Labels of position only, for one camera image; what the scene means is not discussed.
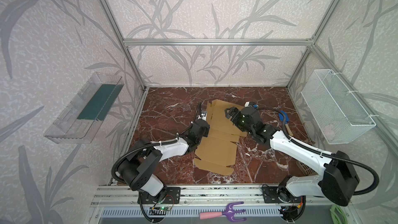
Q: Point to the clear plastic wall bin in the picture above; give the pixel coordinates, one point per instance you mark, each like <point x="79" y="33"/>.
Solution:
<point x="80" y="121"/>

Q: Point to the brown plastic drain grate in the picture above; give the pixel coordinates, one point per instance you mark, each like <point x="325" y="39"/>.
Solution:
<point x="306" y="170"/>

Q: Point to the aluminium front rail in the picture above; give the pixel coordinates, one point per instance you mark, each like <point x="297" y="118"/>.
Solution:
<point x="189" y="195"/>

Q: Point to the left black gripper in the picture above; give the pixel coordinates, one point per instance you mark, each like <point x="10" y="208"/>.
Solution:
<point x="201" y="119"/>

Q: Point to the white wire mesh basket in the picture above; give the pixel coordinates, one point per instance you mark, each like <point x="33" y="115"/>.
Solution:
<point x="337" y="111"/>

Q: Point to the small green lit circuit board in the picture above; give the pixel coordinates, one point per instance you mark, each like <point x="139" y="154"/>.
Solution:
<point x="161" y="211"/>

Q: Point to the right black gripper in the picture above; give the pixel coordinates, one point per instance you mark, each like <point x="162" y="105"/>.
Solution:
<point x="234" y="114"/>

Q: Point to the purple pink garden fork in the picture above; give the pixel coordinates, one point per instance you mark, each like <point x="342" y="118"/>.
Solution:
<point x="229" y="213"/>

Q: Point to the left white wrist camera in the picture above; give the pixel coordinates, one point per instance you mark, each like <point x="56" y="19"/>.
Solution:
<point x="202" y="115"/>

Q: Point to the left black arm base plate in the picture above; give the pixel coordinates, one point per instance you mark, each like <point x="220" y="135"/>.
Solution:
<point x="168" y="195"/>

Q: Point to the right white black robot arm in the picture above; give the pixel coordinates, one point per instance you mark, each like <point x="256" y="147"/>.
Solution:
<point x="335" y="176"/>

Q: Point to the brown cardboard box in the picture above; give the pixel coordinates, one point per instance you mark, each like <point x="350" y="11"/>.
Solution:
<point x="217" y="152"/>

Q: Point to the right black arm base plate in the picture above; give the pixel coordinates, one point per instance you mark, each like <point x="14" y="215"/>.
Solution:
<point x="273" y="194"/>

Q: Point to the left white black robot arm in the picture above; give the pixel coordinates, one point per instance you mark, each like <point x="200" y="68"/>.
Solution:
<point x="137" y="166"/>

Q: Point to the blue trowel wooden handle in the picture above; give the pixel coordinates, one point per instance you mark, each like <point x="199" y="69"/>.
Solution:
<point x="285" y="119"/>

